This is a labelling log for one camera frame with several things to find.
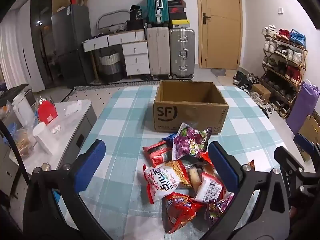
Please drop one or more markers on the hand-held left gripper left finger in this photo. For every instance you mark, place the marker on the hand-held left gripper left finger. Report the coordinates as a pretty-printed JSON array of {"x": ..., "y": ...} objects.
[{"x": 91, "y": 160}]

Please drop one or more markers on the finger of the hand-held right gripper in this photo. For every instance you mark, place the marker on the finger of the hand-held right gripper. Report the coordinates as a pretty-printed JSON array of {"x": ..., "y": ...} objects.
[
  {"x": 285, "y": 157},
  {"x": 303, "y": 142}
]

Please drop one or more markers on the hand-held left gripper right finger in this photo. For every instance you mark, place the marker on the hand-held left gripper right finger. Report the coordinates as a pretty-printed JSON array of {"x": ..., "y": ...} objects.
[{"x": 222, "y": 162}]

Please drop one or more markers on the white red diagram packet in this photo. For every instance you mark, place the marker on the white red diagram packet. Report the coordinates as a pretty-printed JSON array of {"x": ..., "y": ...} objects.
[{"x": 208, "y": 187}]

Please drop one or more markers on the cream roll clear packet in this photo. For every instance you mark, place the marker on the cream roll clear packet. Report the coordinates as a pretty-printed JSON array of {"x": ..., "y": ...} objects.
[{"x": 195, "y": 176}]

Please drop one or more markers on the large purple snack bag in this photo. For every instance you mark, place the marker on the large purple snack bag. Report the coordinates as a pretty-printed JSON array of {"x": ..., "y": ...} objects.
[{"x": 190, "y": 142}]

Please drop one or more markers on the brown cardboard box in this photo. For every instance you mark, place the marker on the brown cardboard box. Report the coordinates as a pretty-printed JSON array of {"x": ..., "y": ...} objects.
[{"x": 190, "y": 116}]

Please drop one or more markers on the blue snack packet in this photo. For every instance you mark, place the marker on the blue snack packet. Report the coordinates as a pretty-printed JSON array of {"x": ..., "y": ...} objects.
[{"x": 170, "y": 138}]

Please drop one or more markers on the red foil snack packet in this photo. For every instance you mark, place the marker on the red foil snack packet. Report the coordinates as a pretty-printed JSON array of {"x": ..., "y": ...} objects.
[{"x": 207, "y": 158}]

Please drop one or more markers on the grey side table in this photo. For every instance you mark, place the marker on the grey side table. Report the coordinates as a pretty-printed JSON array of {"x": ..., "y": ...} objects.
[{"x": 72, "y": 130}]

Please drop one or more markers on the yellow noodle snack packet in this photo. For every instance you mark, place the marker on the yellow noodle snack packet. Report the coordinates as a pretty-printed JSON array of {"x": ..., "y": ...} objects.
[{"x": 177, "y": 170}]

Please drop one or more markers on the small purple snack bag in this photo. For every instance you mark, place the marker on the small purple snack bag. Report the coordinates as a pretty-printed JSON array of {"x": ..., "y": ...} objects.
[{"x": 216, "y": 208}]

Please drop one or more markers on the white cup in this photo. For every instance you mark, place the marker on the white cup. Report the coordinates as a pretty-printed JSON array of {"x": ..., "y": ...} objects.
[{"x": 42, "y": 136}]

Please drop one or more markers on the white tissue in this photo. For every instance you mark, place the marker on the white tissue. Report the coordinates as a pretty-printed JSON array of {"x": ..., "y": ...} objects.
[{"x": 73, "y": 108}]

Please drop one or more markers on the red gift box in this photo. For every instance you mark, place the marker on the red gift box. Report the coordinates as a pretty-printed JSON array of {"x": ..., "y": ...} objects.
[{"x": 47, "y": 113}]

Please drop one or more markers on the red chips bag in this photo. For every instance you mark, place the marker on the red chips bag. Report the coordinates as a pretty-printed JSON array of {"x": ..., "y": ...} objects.
[{"x": 181, "y": 211}]

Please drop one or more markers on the dotted beige rug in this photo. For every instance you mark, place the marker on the dotted beige rug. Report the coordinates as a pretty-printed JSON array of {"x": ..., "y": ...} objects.
[{"x": 85, "y": 95}]

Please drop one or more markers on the red black striped snack packet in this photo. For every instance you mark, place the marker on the red black striped snack packet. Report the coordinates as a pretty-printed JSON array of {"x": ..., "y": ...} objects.
[{"x": 157, "y": 155}]

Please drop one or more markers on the white red snack bag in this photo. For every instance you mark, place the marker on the white red snack bag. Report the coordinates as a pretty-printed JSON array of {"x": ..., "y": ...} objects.
[{"x": 160, "y": 182}]

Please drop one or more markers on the small plain cardboard box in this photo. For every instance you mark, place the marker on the small plain cardboard box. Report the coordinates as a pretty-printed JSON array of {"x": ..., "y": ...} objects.
[{"x": 261, "y": 92}]

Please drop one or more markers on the clear plastic food bag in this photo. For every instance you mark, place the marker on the clear plastic food bag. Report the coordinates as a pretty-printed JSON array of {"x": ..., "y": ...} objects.
[{"x": 25, "y": 142}]

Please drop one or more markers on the dark shoes pile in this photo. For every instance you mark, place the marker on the dark shoes pile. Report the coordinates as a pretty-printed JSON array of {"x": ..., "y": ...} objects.
[{"x": 246, "y": 81}]

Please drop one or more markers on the white kettle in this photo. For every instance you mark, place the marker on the white kettle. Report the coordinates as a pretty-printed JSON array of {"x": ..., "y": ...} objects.
[{"x": 22, "y": 110}]

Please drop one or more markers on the shoe rack with shoes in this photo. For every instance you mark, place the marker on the shoe rack with shoes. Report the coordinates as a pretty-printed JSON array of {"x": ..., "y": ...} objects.
[{"x": 292, "y": 55}]

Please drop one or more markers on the grey door mat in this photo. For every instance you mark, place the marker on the grey door mat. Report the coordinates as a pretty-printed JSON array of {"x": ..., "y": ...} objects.
[{"x": 218, "y": 72}]

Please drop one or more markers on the woven laundry basket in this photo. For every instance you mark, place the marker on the woven laundry basket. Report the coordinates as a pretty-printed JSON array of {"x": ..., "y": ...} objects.
[{"x": 110, "y": 67}]

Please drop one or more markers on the dark cloth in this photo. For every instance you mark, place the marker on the dark cloth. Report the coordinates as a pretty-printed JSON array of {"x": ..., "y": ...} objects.
[{"x": 15, "y": 93}]

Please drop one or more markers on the white drawer desk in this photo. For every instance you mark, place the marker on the white drawer desk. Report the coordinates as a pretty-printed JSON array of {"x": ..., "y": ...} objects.
[{"x": 136, "y": 60}]

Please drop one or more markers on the silver suitcase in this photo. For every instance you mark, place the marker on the silver suitcase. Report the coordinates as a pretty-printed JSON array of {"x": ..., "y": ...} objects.
[{"x": 182, "y": 52}]

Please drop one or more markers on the grey refrigerator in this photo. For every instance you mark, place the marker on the grey refrigerator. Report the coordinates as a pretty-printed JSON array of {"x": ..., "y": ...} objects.
[{"x": 72, "y": 42}]

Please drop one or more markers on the beige suitcase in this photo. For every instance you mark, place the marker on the beige suitcase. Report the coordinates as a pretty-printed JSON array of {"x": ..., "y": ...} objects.
[{"x": 157, "y": 52}]

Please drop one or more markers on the wooden door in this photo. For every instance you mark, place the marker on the wooden door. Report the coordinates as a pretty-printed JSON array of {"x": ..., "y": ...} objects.
[{"x": 220, "y": 30}]

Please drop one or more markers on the white mesh basket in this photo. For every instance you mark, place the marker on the white mesh basket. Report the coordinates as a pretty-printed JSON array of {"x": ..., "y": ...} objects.
[{"x": 118, "y": 28}]

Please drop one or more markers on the plain black shoe box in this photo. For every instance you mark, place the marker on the plain black shoe box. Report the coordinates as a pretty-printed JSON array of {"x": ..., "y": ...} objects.
[{"x": 178, "y": 16}]

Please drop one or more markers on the black printed paper bag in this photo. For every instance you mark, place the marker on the black printed paper bag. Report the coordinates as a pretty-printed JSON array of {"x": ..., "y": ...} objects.
[{"x": 135, "y": 13}]

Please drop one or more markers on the black shoe box red stripe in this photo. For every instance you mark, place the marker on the black shoe box red stripe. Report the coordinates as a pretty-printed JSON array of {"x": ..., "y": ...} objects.
[{"x": 176, "y": 3}]

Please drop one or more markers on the teal suitcase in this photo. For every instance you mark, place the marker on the teal suitcase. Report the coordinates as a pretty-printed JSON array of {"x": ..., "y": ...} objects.
[{"x": 156, "y": 5}]

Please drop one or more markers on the white light switch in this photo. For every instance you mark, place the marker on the white light switch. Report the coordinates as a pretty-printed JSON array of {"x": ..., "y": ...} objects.
[{"x": 280, "y": 10}]

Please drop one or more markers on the white curved rail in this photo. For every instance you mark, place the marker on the white curved rail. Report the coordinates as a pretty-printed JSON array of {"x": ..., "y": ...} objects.
[{"x": 112, "y": 13}]

